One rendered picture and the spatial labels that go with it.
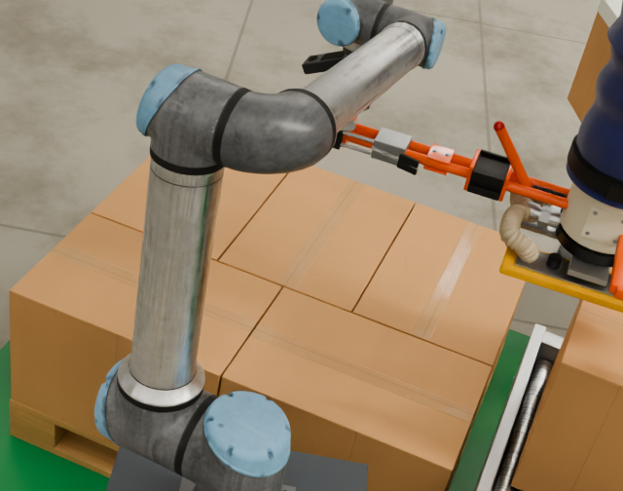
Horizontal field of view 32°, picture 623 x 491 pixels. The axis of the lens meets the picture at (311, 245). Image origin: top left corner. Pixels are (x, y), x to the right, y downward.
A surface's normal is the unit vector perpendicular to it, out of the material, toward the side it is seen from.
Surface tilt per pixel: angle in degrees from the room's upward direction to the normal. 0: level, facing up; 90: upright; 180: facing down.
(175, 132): 88
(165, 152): 88
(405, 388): 0
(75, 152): 0
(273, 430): 4
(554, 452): 90
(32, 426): 90
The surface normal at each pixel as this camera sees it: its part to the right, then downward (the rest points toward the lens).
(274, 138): 0.31, 0.26
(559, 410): -0.38, 0.52
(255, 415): 0.22, -0.75
